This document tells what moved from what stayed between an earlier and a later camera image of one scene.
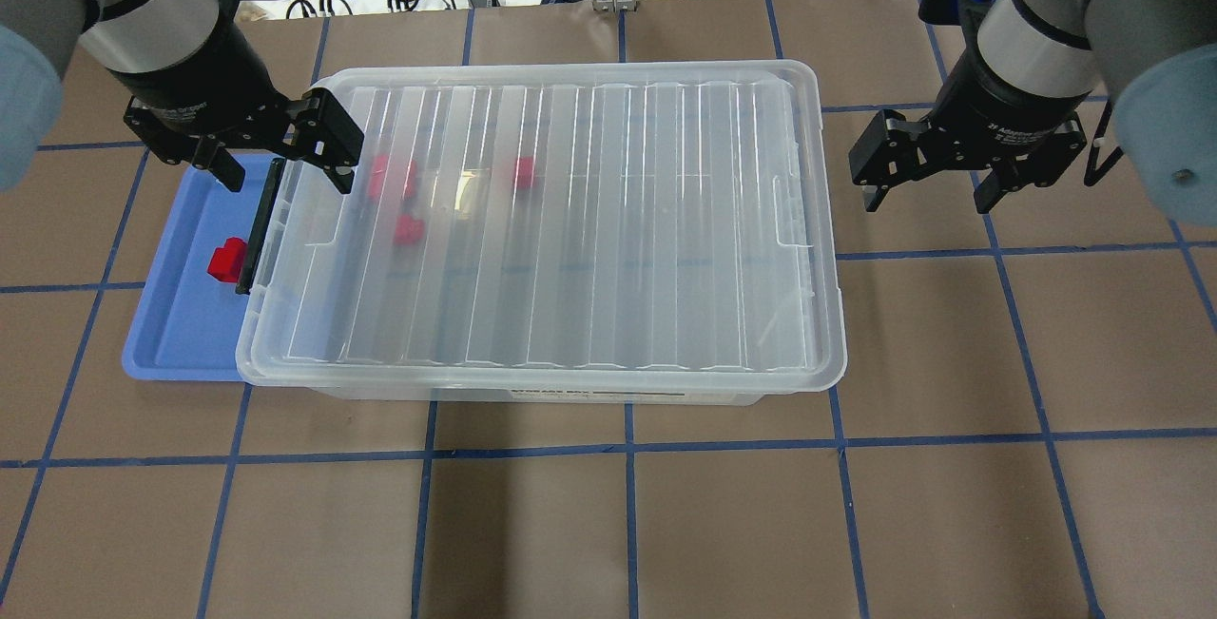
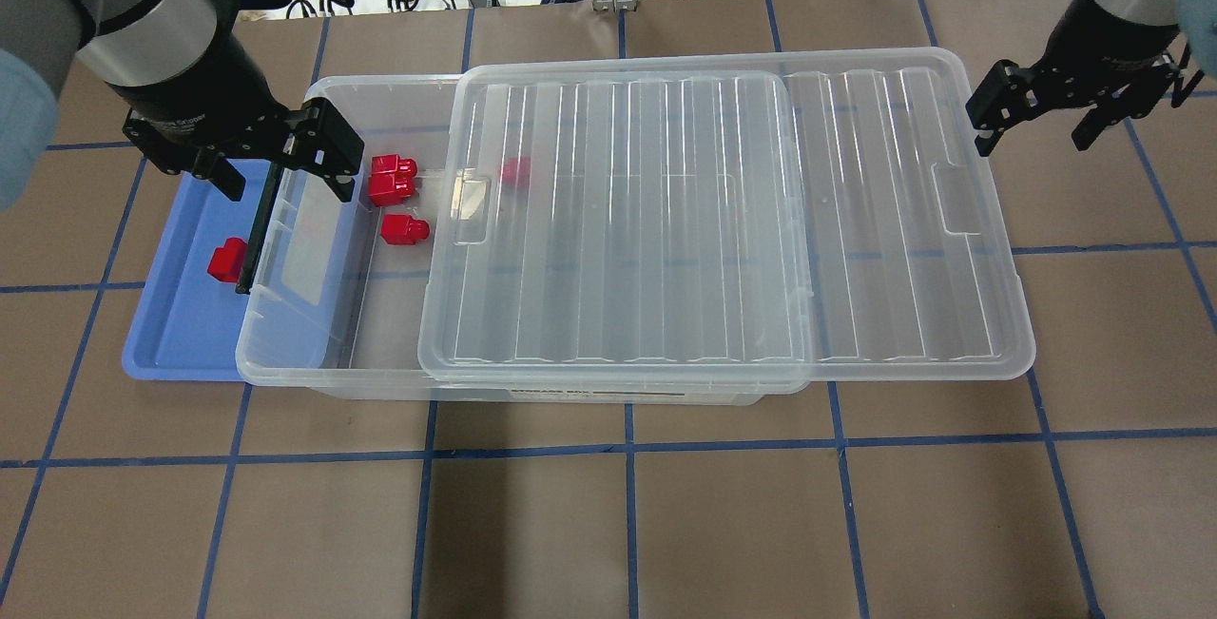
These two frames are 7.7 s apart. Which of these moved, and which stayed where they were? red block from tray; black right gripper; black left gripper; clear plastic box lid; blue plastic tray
Moved: clear plastic box lid; black right gripper
Stayed: red block from tray; black left gripper; blue plastic tray
